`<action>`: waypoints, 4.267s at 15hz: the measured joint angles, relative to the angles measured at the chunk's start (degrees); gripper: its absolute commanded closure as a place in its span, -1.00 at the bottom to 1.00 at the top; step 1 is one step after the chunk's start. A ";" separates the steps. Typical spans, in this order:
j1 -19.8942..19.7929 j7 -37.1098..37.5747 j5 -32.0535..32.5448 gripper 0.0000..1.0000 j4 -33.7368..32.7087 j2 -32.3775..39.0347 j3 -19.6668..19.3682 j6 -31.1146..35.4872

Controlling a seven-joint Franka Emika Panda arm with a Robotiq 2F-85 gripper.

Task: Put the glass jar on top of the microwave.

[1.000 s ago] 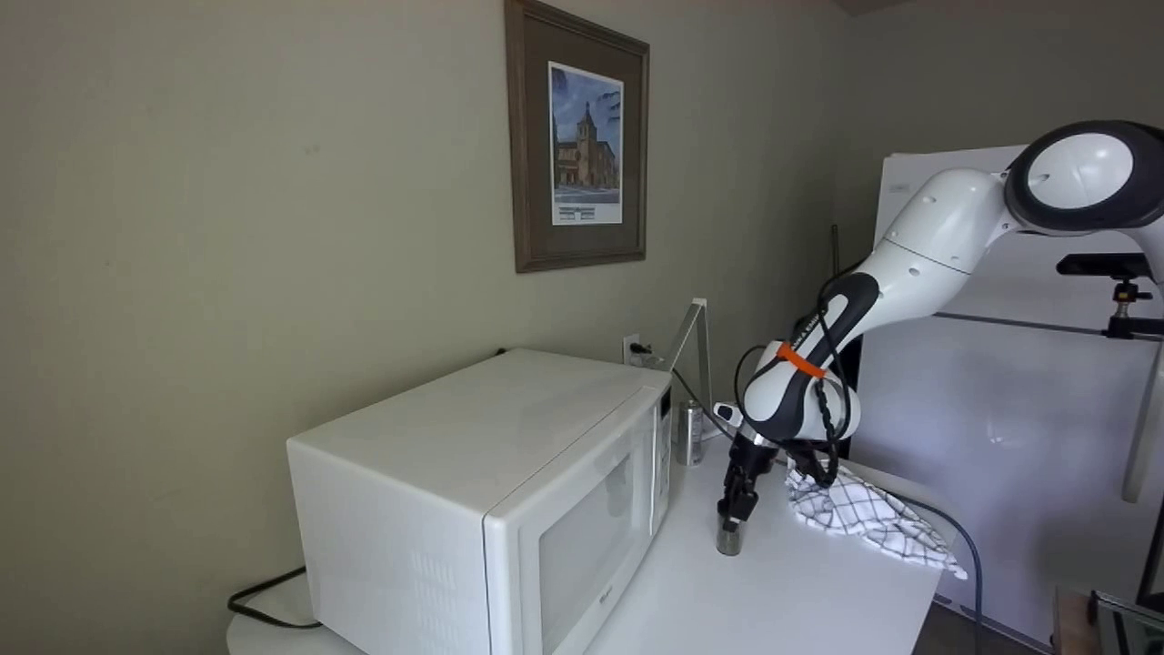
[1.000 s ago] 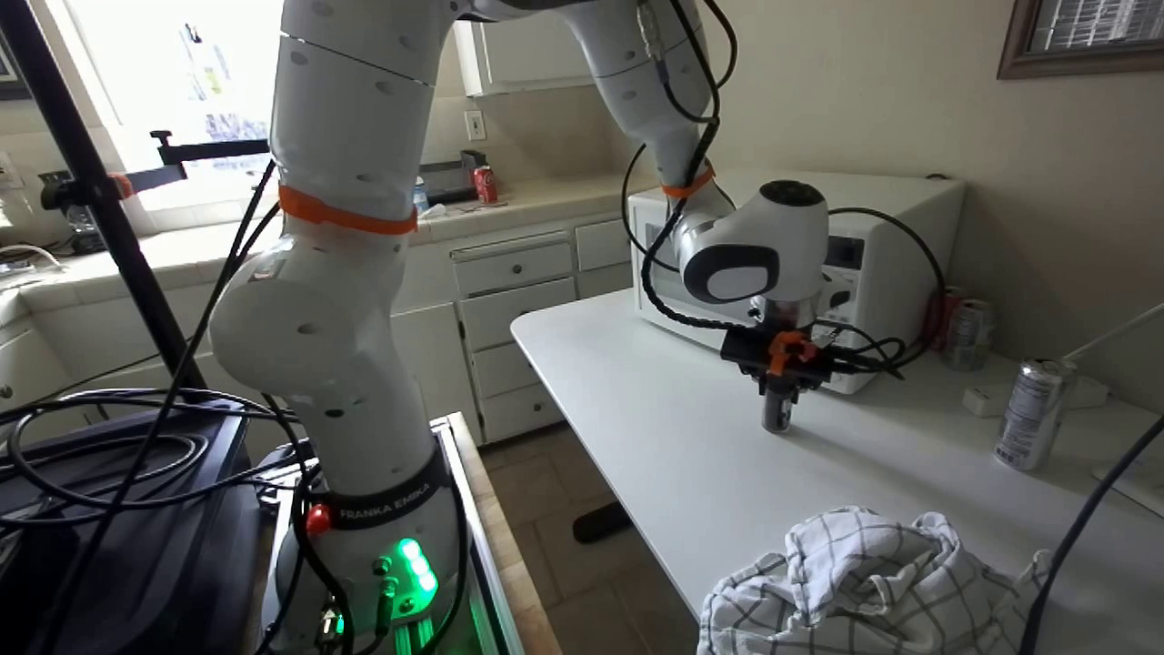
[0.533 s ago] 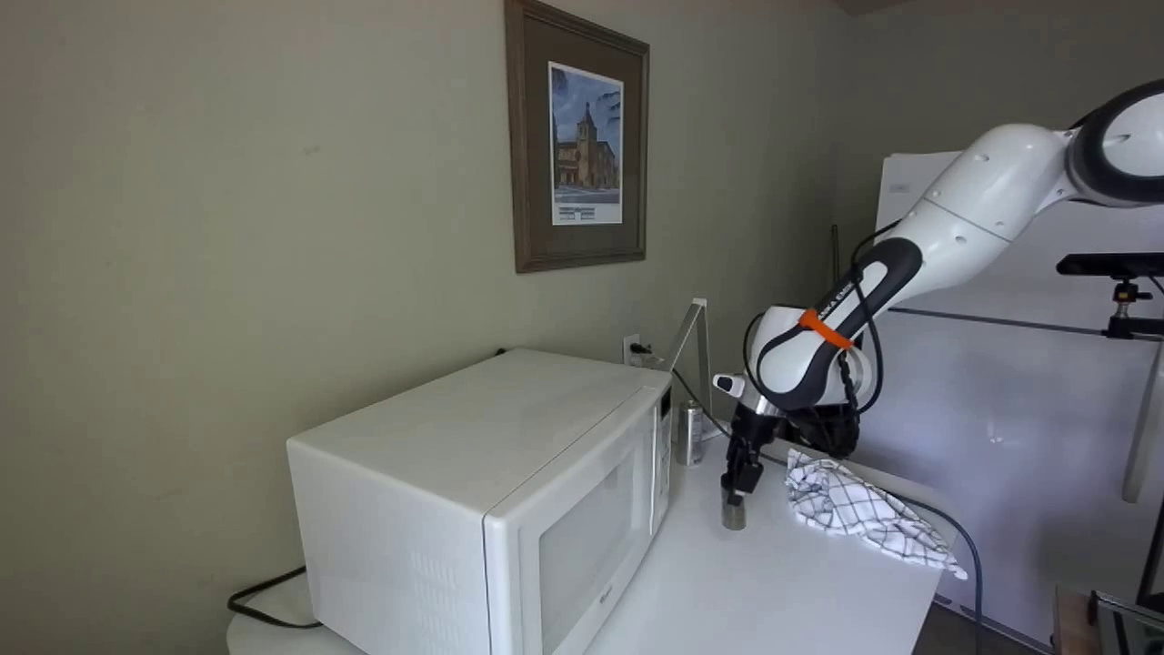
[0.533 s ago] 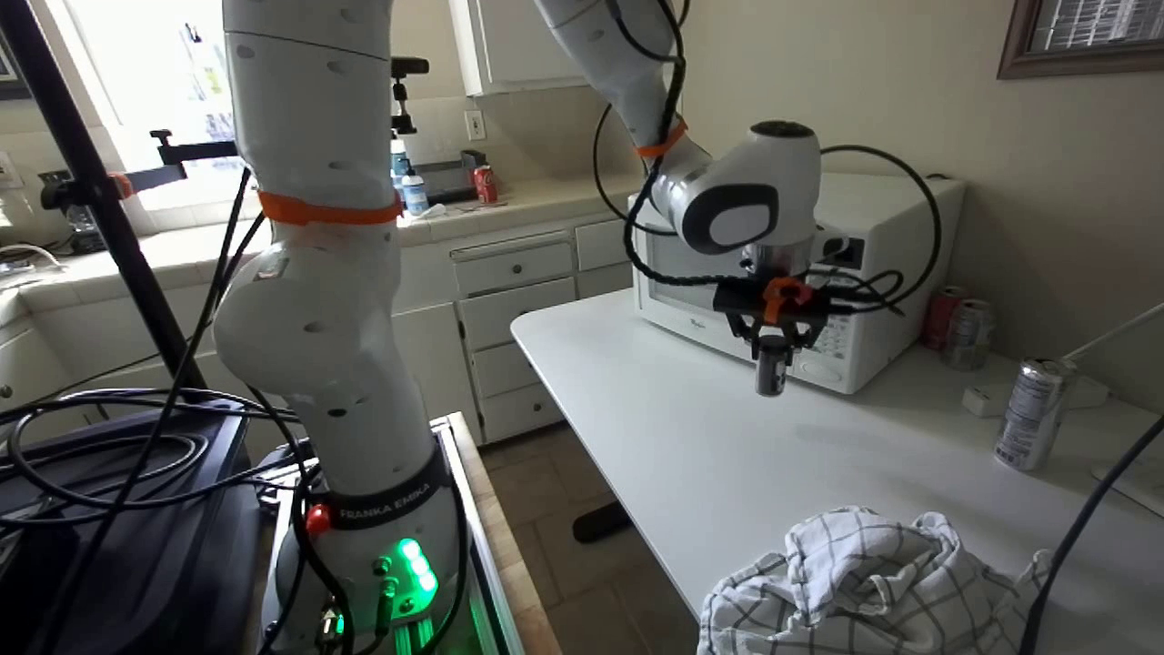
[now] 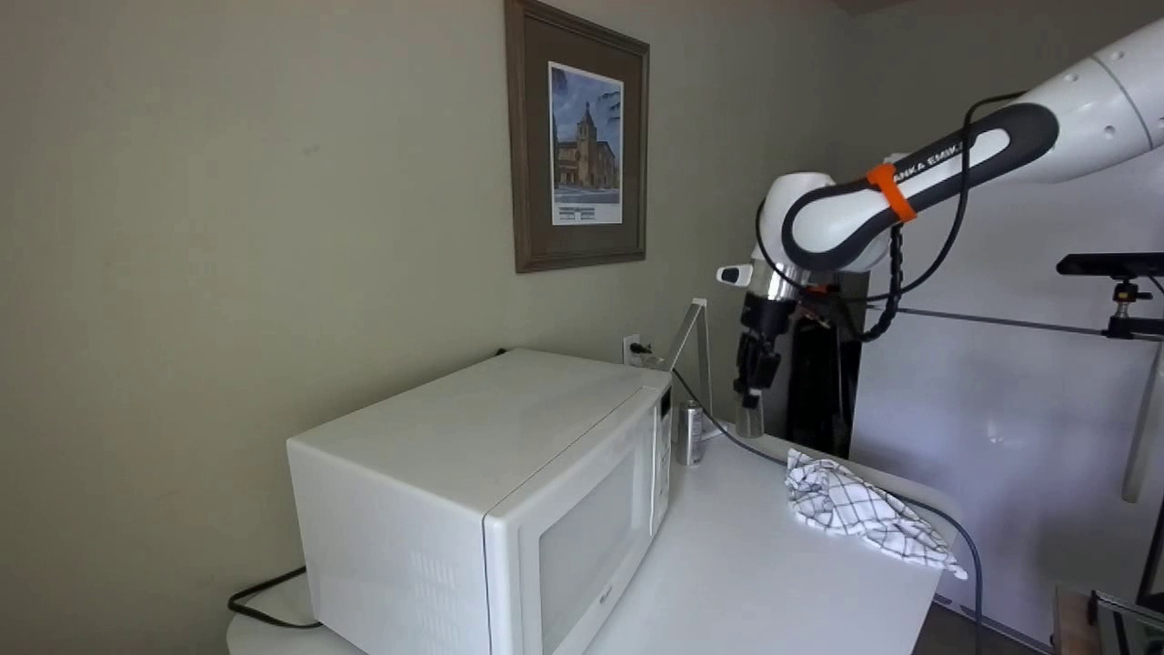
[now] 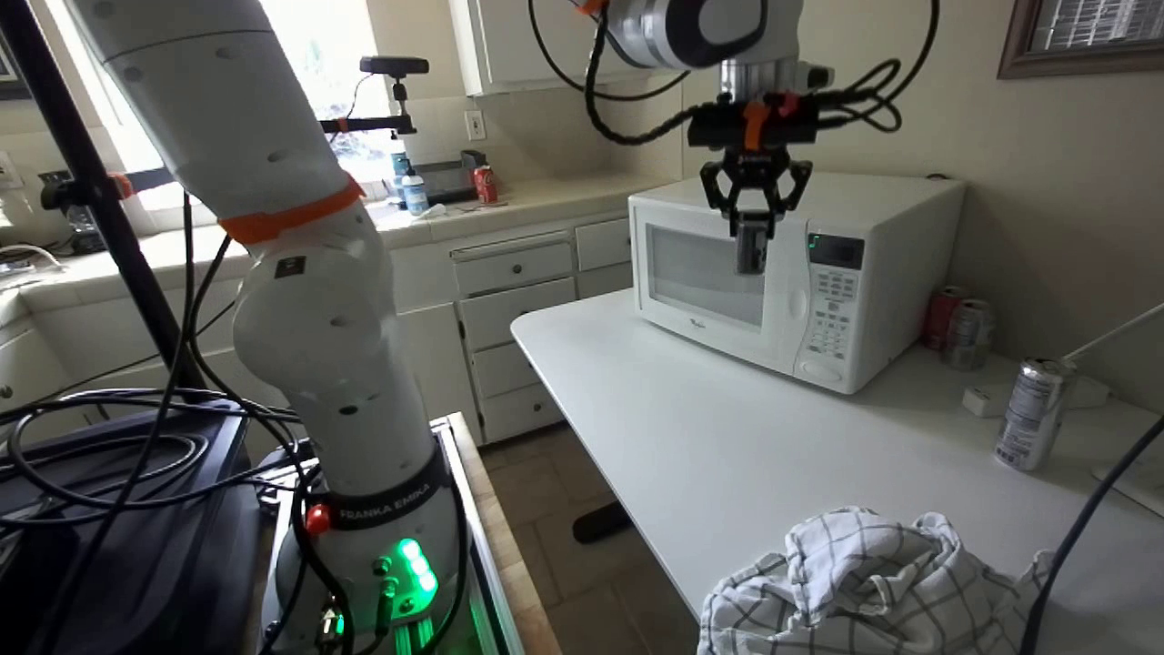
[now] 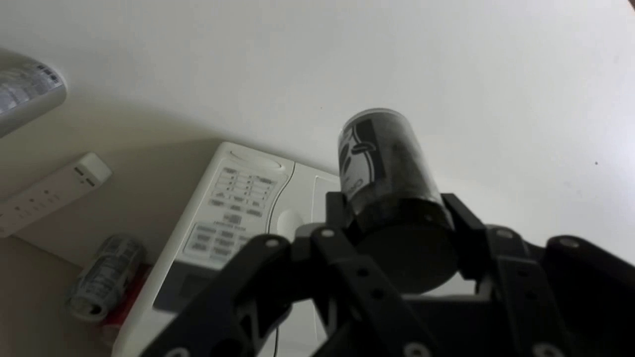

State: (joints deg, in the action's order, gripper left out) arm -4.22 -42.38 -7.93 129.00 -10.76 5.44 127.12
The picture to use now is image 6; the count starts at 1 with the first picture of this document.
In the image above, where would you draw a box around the black pole clamp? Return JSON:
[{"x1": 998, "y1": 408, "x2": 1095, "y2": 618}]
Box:
[{"x1": 38, "y1": 164, "x2": 180, "y2": 223}]

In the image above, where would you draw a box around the orange arm strap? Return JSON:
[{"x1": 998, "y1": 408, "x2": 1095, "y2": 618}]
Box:
[{"x1": 218, "y1": 178, "x2": 368, "y2": 248}]

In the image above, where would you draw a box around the black tripod pole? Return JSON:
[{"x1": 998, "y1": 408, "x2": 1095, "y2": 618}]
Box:
[{"x1": 0, "y1": 0, "x2": 208, "y2": 393}]

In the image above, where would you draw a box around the black equipment case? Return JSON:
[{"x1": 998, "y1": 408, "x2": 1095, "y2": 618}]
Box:
[{"x1": 0, "y1": 386, "x2": 268, "y2": 655}]

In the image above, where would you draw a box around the white kitchen countertop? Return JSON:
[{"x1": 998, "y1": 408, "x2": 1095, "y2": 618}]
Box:
[{"x1": 0, "y1": 175, "x2": 665, "y2": 322}]

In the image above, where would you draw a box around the metal robot cart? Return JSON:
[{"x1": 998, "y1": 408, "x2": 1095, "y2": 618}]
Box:
[{"x1": 246, "y1": 413, "x2": 564, "y2": 655}]

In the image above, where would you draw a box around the black stereo camera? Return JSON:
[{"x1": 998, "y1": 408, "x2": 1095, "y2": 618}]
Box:
[{"x1": 357, "y1": 52, "x2": 432, "y2": 85}]

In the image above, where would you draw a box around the thick black table cable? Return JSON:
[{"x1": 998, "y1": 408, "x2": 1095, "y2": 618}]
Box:
[{"x1": 1016, "y1": 413, "x2": 1164, "y2": 655}]

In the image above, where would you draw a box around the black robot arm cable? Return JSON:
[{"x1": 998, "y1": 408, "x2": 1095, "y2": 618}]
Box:
[{"x1": 525, "y1": 0, "x2": 941, "y2": 149}]

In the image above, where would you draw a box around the black cable bundle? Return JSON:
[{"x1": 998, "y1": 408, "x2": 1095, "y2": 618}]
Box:
[{"x1": 0, "y1": 197, "x2": 357, "y2": 655}]

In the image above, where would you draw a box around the white microwave oven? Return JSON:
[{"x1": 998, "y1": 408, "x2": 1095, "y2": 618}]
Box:
[{"x1": 626, "y1": 166, "x2": 971, "y2": 400}]

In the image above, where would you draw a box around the black table foot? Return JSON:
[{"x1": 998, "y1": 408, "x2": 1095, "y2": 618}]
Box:
[{"x1": 572, "y1": 499, "x2": 634, "y2": 546}]

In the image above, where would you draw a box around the white upper wall cabinet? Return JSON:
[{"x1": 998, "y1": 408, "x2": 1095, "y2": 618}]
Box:
[{"x1": 449, "y1": 0, "x2": 683, "y2": 97}]

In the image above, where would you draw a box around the small white adapter box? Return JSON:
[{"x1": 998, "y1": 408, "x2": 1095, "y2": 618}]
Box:
[{"x1": 959, "y1": 382, "x2": 1003, "y2": 421}]

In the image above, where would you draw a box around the black countertop appliance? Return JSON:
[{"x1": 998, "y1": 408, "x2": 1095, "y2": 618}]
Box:
[{"x1": 415, "y1": 149, "x2": 486, "y2": 209}]

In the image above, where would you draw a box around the clear water bottle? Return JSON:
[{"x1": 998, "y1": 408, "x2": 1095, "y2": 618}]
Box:
[{"x1": 389, "y1": 132, "x2": 431, "y2": 217}]

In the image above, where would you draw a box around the white lower kitchen cabinet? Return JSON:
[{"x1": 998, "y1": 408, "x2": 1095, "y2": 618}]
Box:
[{"x1": 381, "y1": 203, "x2": 637, "y2": 448}]

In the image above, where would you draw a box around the thin white rod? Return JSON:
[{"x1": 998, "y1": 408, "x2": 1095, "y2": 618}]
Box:
[{"x1": 1059, "y1": 297, "x2": 1164, "y2": 366}]

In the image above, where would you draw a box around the framed building picture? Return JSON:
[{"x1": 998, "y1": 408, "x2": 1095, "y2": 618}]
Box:
[{"x1": 998, "y1": 0, "x2": 1164, "y2": 85}]

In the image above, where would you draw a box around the checkered white dish cloth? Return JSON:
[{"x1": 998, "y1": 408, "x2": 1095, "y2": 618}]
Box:
[{"x1": 695, "y1": 505, "x2": 1059, "y2": 655}]

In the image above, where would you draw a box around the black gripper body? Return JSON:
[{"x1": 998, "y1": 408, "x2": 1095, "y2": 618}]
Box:
[{"x1": 718, "y1": 142, "x2": 794, "y2": 187}]

